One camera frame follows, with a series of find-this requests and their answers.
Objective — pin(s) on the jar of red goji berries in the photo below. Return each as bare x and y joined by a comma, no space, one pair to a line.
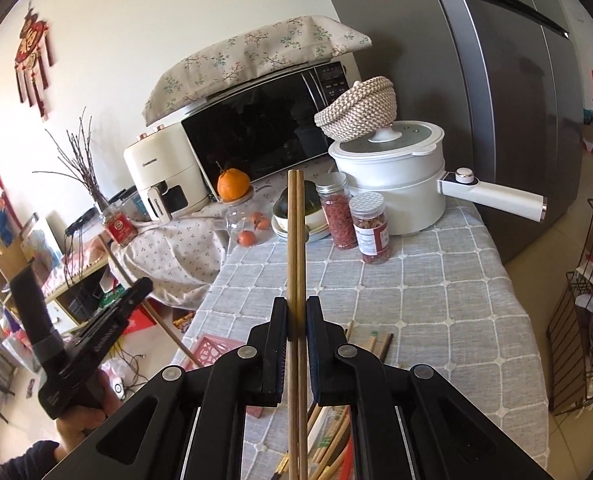
334,200

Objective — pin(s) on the floral cloth cover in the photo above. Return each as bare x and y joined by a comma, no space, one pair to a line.
249,56

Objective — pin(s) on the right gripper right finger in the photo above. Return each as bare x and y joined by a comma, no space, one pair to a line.
328,373

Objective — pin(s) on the cream air fryer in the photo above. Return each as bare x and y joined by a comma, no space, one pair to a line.
166,173

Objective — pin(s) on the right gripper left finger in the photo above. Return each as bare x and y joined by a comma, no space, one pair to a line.
265,387

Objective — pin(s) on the floral white cloth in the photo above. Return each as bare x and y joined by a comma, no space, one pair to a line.
182,257

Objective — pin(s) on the woven rope basket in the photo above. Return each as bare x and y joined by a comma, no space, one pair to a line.
365,108

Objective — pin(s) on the red labelled snack jar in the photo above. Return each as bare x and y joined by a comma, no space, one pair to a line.
120,228

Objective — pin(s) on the white electric pot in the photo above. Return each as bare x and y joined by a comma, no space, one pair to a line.
405,163

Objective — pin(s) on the red Chinese knot decoration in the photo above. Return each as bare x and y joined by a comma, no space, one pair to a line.
33,58

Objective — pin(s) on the grey refrigerator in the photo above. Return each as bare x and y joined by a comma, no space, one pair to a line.
500,77

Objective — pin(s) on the grey checked tablecloth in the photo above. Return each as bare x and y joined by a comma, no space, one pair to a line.
443,294

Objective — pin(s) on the pink perforated utensil holder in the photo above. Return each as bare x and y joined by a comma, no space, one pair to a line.
208,349

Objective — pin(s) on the black microwave oven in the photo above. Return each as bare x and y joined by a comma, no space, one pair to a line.
266,125

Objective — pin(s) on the labelled jar of dried fruit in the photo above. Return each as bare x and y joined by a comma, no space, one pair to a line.
370,225

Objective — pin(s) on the orange tangerine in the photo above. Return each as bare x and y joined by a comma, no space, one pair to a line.
232,184

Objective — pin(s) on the dried branch bouquet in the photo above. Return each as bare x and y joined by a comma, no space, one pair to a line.
78,161

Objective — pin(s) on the person's left hand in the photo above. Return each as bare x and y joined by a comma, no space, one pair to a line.
73,424

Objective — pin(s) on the brown wooden chopstick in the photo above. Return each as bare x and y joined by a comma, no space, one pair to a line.
302,406
293,352

